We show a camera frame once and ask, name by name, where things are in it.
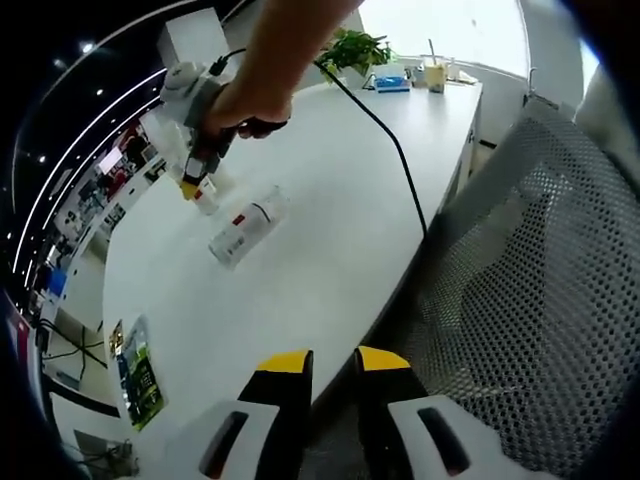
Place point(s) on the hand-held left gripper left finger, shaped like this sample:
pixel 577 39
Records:
pixel 280 410

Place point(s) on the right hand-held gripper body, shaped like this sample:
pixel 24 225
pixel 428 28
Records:
pixel 187 92

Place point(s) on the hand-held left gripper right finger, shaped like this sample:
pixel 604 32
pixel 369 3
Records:
pixel 385 415

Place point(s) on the green black sachet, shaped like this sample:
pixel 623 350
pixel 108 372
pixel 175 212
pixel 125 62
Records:
pixel 142 375

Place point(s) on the blue storage bin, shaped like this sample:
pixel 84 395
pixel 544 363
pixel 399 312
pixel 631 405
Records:
pixel 57 284

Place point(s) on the person's right hand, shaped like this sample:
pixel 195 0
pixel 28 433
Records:
pixel 250 112

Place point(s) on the white square pillar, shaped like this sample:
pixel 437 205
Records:
pixel 190 42

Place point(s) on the gold brown sachet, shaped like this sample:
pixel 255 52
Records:
pixel 116 337

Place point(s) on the potted green plant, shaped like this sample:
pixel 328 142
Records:
pixel 357 50

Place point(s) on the blue white box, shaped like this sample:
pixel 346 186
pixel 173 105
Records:
pixel 392 85

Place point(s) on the grey mesh office chair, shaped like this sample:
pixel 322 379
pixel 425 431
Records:
pixel 540 280

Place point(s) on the large red display screen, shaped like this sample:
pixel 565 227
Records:
pixel 21 330

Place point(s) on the yellow drink cup with straw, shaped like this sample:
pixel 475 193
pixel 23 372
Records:
pixel 435 75

